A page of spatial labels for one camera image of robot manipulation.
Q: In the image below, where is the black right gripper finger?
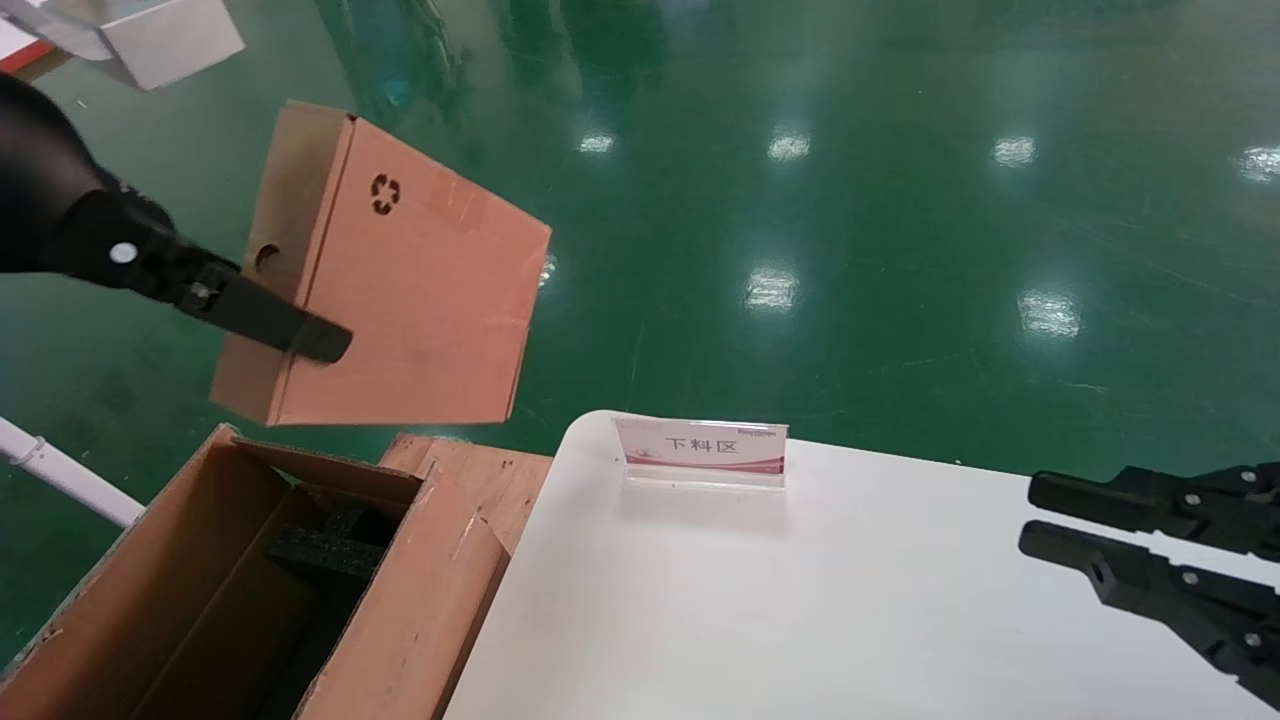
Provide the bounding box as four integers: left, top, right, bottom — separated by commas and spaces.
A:
1018, 520, 1280, 711
1028, 463, 1280, 561

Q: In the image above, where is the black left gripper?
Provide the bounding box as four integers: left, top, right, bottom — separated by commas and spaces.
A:
0, 70, 354, 365

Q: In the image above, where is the small cardboard box recycling symbol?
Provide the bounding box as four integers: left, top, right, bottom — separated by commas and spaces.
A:
208, 98, 553, 428

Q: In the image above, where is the large open cardboard box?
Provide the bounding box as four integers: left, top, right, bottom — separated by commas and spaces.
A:
0, 424, 513, 720

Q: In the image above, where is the white pipe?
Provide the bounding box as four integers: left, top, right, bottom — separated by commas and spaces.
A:
0, 415, 146, 528

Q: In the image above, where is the black foam insert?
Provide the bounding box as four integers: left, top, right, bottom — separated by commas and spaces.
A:
265, 500, 396, 586

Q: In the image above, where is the wooden pallet board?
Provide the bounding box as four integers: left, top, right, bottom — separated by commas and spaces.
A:
380, 433, 554, 553

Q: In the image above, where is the clear acrylic table sign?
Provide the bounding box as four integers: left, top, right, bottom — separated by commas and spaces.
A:
612, 415, 789, 491

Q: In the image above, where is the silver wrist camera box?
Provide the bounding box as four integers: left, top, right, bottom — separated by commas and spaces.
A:
0, 0, 246, 91

